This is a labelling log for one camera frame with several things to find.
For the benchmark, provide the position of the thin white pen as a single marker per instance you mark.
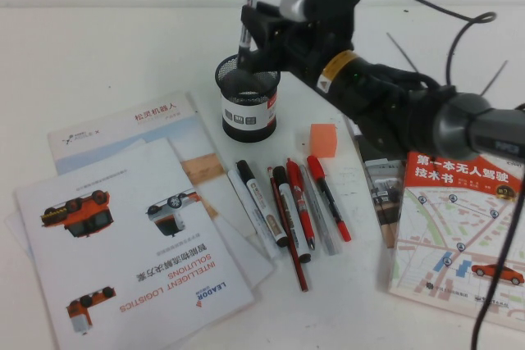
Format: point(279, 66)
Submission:
point(265, 240)

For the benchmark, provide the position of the red gel pen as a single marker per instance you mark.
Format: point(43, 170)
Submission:
point(299, 198)

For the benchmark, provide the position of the white marker with brown print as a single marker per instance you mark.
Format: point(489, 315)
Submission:
point(292, 214)

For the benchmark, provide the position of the AgileX brochure with room photo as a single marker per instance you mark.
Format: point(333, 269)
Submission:
point(381, 190)

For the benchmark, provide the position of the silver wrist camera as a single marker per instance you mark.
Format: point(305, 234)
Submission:
point(301, 1)

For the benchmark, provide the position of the white marker with gold label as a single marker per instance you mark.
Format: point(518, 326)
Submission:
point(260, 202)

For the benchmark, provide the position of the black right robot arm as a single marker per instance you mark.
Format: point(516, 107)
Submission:
point(377, 92)

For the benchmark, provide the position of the black mesh pen holder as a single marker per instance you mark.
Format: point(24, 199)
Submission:
point(246, 122)

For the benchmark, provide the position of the black pen with red cap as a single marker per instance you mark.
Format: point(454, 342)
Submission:
point(328, 194)

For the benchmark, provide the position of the red pencil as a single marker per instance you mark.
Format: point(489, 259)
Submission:
point(298, 269)

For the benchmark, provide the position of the grey translucent pen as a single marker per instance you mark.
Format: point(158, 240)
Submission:
point(325, 229)

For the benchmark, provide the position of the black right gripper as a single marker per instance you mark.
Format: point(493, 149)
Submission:
point(316, 44)

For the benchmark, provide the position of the red driverless car book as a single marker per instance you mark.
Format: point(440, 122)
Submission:
point(451, 223)

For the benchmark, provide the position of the white LEADOR logistics brochure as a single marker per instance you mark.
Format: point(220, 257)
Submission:
point(123, 251)

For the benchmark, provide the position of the AgileX brochure with wood photo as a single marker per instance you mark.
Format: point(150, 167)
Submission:
point(164, 128)

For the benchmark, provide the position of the orange foam cube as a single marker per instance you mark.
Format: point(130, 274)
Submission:
point(323, 141)

